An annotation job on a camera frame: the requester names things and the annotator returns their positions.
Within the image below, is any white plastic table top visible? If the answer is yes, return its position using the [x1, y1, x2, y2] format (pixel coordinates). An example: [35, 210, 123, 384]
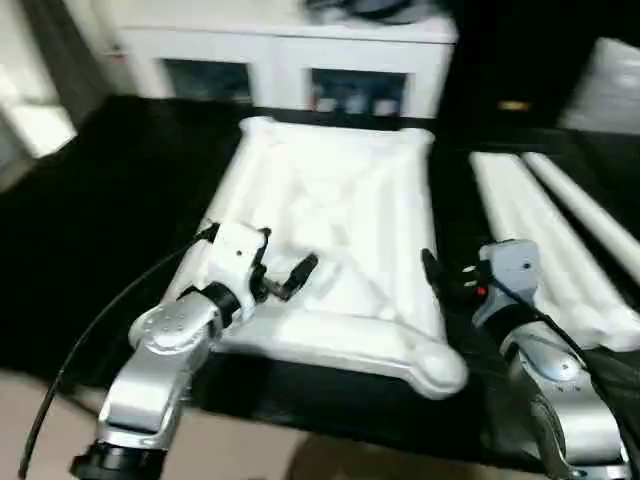
[165, 117, 469, 399]

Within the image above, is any white plastic table leg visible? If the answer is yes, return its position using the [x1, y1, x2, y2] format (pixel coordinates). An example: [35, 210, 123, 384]
[470, 152, 601, 351]
[485, 152, 626, 351]
[522, 150, 640, 291]
[500, 152, 640, 346]

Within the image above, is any grey cushion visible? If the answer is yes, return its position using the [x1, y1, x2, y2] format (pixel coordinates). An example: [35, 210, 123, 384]
[560, 38, 640, 136]

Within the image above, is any white glass-door cabinet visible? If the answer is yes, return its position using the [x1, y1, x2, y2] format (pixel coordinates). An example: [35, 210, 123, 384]
[110, 20, 456, 121]

